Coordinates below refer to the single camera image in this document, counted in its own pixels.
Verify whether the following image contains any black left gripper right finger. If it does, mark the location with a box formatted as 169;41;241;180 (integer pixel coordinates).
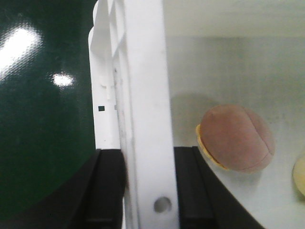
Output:
174;146;262;229

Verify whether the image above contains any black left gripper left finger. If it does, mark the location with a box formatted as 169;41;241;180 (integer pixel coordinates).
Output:
0;149;126;229

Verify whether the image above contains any pink round plush toy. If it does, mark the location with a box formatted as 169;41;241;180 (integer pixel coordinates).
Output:
196;104;275;173

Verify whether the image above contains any yellow round plush toy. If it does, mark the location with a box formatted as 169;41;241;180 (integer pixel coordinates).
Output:
293;156;305;196

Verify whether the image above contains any white plastic tote box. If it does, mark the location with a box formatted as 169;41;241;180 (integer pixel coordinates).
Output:
88;0;305;229

